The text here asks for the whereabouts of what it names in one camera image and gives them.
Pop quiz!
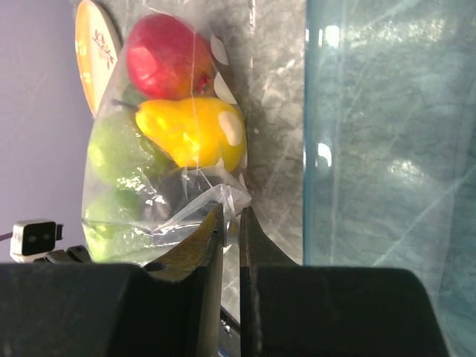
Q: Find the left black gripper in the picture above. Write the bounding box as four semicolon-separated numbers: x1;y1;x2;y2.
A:
33;245;91;263

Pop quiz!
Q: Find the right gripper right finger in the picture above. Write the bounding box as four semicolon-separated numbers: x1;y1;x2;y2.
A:
238;207;298;356

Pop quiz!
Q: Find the red apple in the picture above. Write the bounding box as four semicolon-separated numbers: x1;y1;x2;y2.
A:
126;13;216;100

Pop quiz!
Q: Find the yellow floral plate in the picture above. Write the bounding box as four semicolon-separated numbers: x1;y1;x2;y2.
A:
75;0;121;115

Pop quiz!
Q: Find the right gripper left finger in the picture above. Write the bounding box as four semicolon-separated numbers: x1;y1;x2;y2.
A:
144;204;225;356

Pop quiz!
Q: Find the green pear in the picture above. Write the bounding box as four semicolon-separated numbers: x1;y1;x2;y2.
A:
88;109;170;190

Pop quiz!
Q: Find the teal plastic fruit tray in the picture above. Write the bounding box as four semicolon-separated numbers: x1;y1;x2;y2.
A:
303;1;475;356

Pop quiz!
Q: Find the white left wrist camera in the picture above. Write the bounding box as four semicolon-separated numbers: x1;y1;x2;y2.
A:
10;219;63;263

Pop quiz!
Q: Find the green apple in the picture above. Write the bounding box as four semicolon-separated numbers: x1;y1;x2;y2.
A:
82;190;155;262

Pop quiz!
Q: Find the clear polka dot zip bag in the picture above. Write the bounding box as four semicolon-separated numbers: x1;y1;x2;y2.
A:
75;1;251;265

